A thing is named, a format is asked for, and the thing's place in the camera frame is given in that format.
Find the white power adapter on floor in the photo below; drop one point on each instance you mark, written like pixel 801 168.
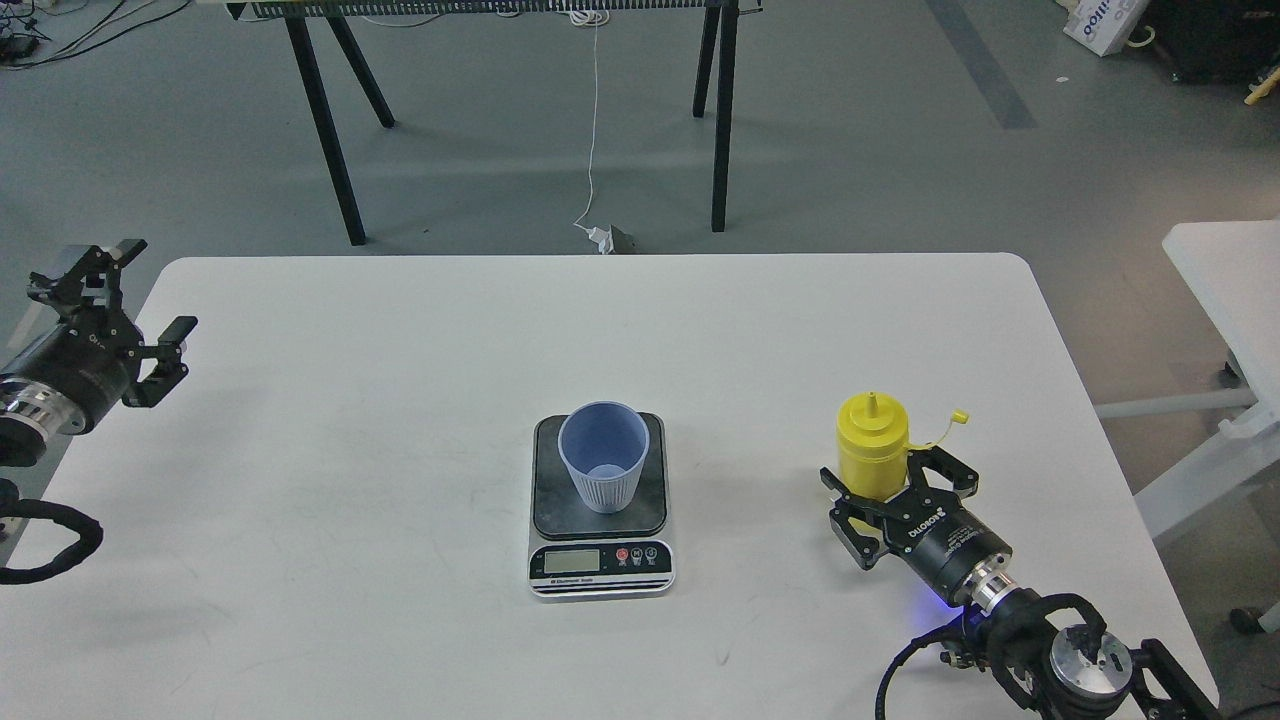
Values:
pixel 612 241

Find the black trestle table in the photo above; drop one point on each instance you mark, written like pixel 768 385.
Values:
pixel 534 75

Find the digital kitchen scale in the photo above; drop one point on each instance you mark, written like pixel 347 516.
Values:
pixel 576 553

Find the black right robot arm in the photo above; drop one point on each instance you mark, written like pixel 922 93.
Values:
pixel 1052 655

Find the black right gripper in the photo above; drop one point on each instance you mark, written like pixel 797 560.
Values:
pixel 934 535

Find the blue plastic cup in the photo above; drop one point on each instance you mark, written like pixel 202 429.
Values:
pixel 603 447

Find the yellow squeeze bottle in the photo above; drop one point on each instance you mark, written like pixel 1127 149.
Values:
pixel 872 433

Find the white cardboard box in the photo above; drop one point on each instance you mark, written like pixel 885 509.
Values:
pixel 1107 27

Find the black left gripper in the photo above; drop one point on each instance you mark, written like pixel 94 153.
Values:
pixel 67 380

